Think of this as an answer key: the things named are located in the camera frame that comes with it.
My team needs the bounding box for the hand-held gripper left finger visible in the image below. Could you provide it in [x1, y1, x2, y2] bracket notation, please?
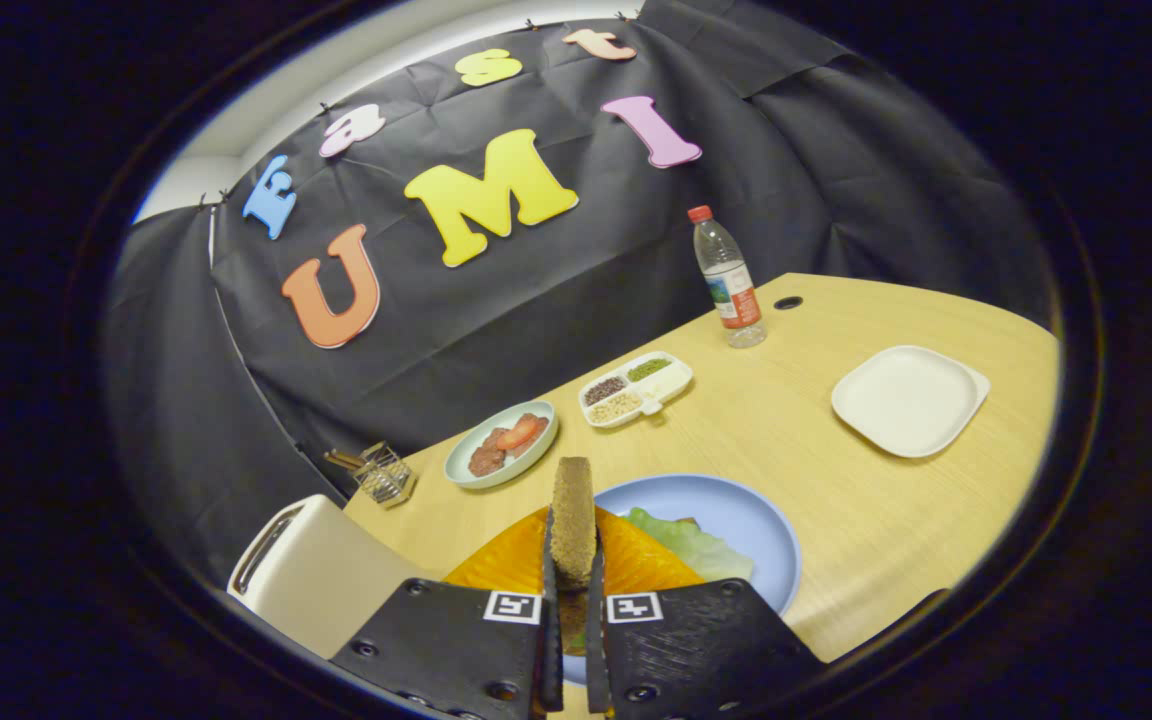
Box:
[329, 505, 565, 720]

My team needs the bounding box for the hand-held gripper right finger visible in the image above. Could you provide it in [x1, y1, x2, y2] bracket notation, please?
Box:
[586, 508, 827, 720]

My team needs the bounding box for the brown toasted bread slice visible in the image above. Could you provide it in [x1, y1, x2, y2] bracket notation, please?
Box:
[549, 456, 598, 656]

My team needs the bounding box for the green lettuce leaf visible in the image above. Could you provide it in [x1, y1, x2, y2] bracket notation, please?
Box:
[626, 507, 755, 583]

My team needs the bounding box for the pale green plate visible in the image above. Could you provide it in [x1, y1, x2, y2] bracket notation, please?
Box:
[443, 400, 560, 491]

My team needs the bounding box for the blue round plate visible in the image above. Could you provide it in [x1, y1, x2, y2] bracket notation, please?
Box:
[591, 473, 803, 616]

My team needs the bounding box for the white toaster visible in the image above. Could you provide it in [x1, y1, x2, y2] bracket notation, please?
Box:
[226, 493, 437, 661]

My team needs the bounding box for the white divided seed tray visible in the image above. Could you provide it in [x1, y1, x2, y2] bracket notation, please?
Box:
[578, 351, 694, 430]

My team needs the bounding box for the black backdrop cloth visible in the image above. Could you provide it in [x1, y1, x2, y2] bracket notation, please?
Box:
[101, 0, 1057, 591]

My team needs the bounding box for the clear water bottle red cap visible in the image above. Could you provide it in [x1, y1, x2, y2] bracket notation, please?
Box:
[687, 205, 768, 350]

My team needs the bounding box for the white square plate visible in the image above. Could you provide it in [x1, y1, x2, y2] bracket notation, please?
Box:
[831, 345, 992, 459]

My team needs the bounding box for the wire metal holder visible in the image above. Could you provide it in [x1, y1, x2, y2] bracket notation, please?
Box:
[354, 441, 418, 509]

